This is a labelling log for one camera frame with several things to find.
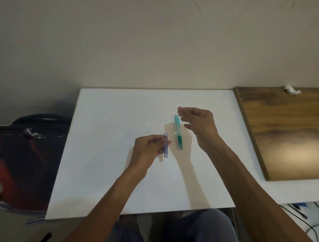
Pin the crumpled white tissue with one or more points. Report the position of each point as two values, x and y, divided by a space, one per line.
290 89

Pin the person's right forearm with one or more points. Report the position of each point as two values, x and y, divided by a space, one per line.
249 189

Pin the striped cloth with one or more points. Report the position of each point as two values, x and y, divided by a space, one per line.
37 221

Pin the blue lead case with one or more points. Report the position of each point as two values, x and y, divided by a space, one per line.
166 152

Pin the white tag on bag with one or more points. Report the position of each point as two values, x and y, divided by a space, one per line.
32 133

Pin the small blue object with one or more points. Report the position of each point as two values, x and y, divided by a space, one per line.
302 204

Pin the person's right hand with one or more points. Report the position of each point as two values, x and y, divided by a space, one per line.
202 127

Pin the teal mechanical pencil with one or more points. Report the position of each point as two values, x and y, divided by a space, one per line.
180 142

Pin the person's left forearm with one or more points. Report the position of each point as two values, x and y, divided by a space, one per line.
104 209

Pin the person's legs in jeans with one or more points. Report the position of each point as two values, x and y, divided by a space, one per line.
199 227

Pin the black object on floor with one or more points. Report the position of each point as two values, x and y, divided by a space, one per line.
46 236

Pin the black and red bag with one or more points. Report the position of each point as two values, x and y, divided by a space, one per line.
27 169

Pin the person's left hand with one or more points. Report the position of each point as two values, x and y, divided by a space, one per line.
144 152

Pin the brown wooden board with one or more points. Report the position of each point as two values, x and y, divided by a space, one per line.
286 134

